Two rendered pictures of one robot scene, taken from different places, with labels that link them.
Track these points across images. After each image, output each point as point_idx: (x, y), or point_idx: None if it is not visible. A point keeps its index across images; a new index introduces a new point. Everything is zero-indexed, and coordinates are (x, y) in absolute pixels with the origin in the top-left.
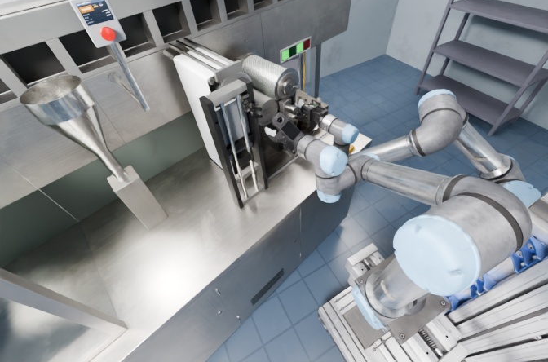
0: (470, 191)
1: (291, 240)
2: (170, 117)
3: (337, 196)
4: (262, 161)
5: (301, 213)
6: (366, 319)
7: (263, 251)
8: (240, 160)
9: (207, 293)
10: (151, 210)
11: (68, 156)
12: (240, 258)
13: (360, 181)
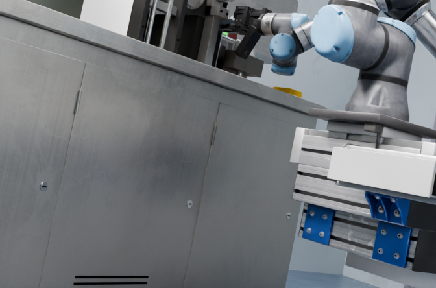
0: None
1: (186, 187)
2: None
3: None
4: (185, 0)
5: (216, 126)
6: (330, 42)
7: (152, 126)
8: None
9: (72, 73)
10: None
11: None
12: (141, 48)
13: None
